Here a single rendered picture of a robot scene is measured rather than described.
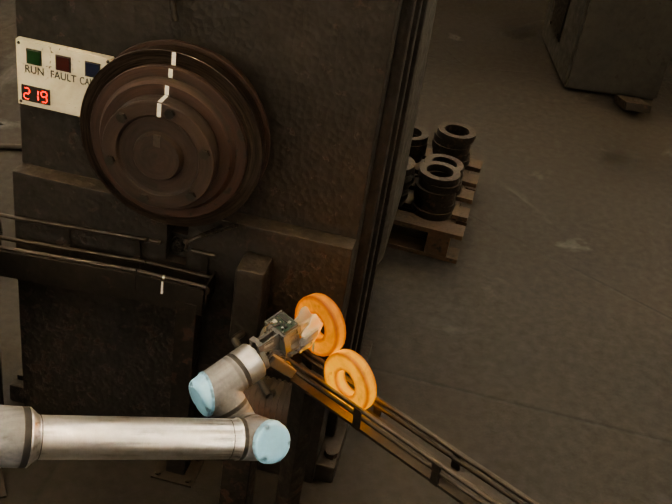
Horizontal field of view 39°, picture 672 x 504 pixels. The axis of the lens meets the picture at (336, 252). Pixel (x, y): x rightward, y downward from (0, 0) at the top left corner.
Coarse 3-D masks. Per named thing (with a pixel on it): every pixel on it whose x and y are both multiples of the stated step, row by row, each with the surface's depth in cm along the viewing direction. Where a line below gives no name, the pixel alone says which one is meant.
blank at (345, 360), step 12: (336, 360) 225; (348, 360) 222; (360, 360) 221; (324, 372) 230; (336, 372) 226; (348, 372) 223; (360, 372) 219; (372, 372) 221; (336, 384) 228; (360, 384) 221; (372, 384) 220; (336, 396) 229; (348, 396) 226; (360, 396) 222; (372, 396) 221
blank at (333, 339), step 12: (300, 300) 230; (312, 300) 226; (324, 300) 225; (312, 312) 228; (324, 312) 224; (336, 312) 224; (324, 324) 225; (336, 324) 223; (300, 336) 234; (324, 336) 226; (336, 336) 223; (312, 348) 231; (324, 348) 228; (336, 348) 225
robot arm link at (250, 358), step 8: (232, 352) 214; (240, 352) 213; (248, 352) 213; (256, 352) 214; (248, 360) 212; (256, 360) 213; (248, 368) 212; (256, 368) 213; (264, 368) 214; (256, 376) 213
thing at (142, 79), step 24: (144, 72) 221; (192, 72) 220; (120, 96) 223; (192, 96) 219; (216, 96) 220; (96, 120) 230; (216, 120) 221; (240, 120) 224; (96, 144) 234; (240, 144) 225; (240, 168) 228; (216, 192) 231; (192, 216) 238
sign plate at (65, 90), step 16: (16, 48) 242; (32, 48) 241; (48, 48) 240; (64, 48) 239; (32, 64) 243; (48, 64) 242; (80, 64) 240; (32, 80) 246; (48, 80) 245; (64, 80) 244; (80, 80) 243; (32, 96) 248; (48, 96) 247; (64, 96) 246; (80, 96) 245; (64, 112) 248
